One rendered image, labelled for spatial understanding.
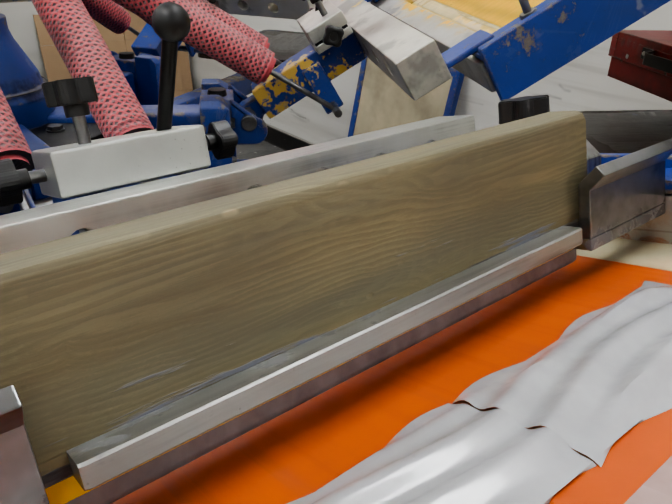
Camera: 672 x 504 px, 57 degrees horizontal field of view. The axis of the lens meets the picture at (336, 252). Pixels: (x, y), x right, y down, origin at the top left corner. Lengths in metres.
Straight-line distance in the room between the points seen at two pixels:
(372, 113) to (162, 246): 2.94
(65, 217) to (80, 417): 0.23
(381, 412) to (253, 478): 0.06
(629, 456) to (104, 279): 0.20
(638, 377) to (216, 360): 0.17
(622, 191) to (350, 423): 0.24
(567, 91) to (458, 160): 2.25
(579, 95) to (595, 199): 2.14
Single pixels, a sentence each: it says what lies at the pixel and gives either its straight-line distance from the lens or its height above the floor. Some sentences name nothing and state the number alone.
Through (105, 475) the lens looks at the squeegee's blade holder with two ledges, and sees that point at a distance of 0.23.
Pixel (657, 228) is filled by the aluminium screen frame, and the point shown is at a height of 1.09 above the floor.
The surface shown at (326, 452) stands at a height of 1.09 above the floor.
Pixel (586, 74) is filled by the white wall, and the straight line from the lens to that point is 2.52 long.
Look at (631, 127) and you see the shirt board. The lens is 1.33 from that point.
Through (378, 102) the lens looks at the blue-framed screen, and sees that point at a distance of 3.12.
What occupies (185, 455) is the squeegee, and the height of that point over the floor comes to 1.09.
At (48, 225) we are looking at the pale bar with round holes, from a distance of 0.44.
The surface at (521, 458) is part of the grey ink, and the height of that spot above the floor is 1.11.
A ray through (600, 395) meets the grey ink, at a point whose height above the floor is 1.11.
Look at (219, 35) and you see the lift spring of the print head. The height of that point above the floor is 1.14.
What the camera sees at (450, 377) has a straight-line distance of 0.31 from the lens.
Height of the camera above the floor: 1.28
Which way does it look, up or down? 28 degrees down
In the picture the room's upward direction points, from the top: 2 degrees clockwise
